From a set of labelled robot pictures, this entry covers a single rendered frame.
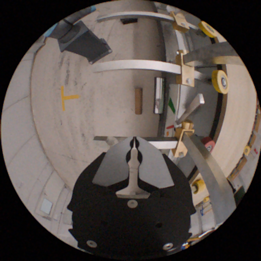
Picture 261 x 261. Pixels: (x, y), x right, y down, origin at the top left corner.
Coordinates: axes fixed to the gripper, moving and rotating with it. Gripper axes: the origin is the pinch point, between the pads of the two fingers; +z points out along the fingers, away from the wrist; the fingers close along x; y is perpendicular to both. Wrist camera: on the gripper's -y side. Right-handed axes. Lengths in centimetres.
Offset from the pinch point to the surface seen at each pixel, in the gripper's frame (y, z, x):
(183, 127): 4.2, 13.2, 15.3
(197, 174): 28.0, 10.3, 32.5
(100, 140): 10.0, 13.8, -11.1
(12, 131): 19, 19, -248
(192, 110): -4.1, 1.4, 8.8
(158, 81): -9.1, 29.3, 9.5
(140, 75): -19, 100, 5
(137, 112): 23, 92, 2
